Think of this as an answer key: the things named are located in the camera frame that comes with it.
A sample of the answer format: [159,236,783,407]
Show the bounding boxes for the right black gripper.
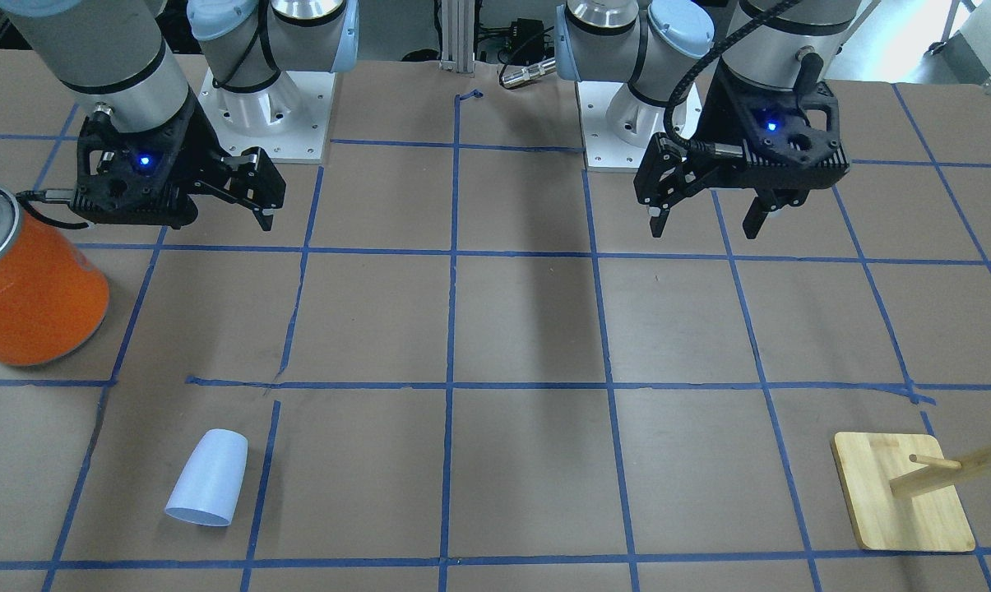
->
[74,95,287,232]

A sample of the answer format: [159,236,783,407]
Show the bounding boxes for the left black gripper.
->
[633,64,851,239]

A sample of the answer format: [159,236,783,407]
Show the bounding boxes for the light blue plastic cup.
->
[164,428,248,527]

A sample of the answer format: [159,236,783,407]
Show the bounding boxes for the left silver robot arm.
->
[553,1,859,239]

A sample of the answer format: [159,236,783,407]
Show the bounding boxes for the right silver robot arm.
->
[0,1,359,231]

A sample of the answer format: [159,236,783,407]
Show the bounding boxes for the silver metal connector plug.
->
[499,57,558,90]

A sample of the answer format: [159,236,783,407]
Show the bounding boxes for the black power box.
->
[474,18,554,67]

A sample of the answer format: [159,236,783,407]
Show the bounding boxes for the wooden mug tree stand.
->
[831,432,991,553]

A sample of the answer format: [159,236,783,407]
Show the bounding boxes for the black braided left gripper cable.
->
[664,0,800,157]

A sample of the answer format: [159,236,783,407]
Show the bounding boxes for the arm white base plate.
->
[577,81,665,173]
[198,71,338,164]

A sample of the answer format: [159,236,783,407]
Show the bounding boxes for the aluminium frame post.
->
[438,0,477,77]

